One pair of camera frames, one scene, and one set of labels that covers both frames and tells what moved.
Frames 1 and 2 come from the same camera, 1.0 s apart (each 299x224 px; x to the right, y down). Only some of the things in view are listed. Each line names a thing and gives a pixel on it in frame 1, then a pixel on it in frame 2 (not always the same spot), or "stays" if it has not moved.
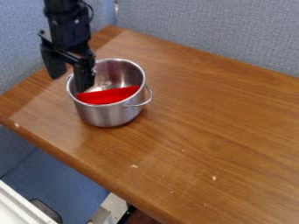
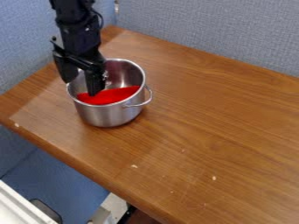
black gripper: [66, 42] -> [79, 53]
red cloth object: [108, 96] stays
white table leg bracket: [112, 209] stays
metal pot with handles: [114, 73] stays
